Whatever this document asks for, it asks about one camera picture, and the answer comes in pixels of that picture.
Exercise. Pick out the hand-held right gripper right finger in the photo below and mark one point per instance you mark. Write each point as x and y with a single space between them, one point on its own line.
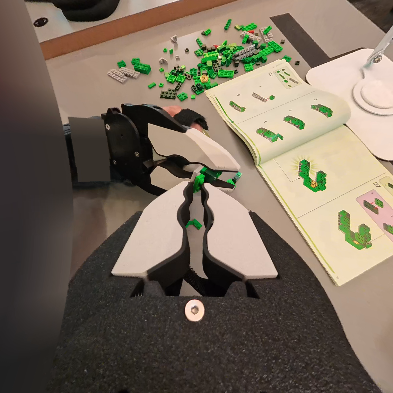
239 242

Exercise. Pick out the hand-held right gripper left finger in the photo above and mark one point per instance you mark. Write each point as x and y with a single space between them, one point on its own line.
150 242

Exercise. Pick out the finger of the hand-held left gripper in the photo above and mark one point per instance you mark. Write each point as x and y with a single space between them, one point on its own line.
165 176
202 150

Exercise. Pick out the grey plate with green bricks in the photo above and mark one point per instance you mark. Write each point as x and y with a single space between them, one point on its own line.
211 175

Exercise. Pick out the small green plate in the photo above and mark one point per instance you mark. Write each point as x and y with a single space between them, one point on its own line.
198 182

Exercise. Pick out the pile of bricks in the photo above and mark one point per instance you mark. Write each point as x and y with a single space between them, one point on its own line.
211 61

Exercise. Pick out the grey desk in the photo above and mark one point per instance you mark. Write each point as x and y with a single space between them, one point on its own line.
107 215

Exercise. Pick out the person's left hand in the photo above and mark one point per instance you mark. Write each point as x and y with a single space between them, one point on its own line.
172 110

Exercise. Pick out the angled green plate pair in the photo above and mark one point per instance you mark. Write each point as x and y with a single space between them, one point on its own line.
194 223

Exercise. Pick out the instruction booklet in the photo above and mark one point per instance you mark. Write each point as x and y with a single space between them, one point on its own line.
307 172

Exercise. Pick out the wood-edged table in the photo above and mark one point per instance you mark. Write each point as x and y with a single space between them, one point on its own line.
122 33

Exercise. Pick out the black rounded object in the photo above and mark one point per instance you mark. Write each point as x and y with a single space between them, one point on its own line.
86 9

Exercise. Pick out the clear acrylic stand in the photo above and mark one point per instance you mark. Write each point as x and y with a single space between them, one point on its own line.
380 46

